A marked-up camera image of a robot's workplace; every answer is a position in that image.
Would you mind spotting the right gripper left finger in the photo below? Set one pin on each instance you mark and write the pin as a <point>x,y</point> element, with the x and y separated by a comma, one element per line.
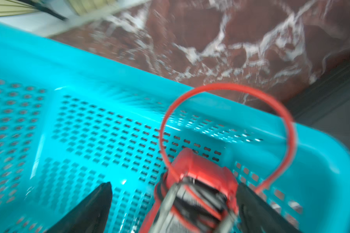
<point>90,215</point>

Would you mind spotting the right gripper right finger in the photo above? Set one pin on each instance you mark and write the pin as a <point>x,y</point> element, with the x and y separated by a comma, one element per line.
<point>257,216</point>

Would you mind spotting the red multimeter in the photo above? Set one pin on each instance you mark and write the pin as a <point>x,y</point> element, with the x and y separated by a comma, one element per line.
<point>196,195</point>

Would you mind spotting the teal plastic basket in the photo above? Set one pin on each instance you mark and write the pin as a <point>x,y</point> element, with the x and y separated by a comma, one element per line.
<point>71,120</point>

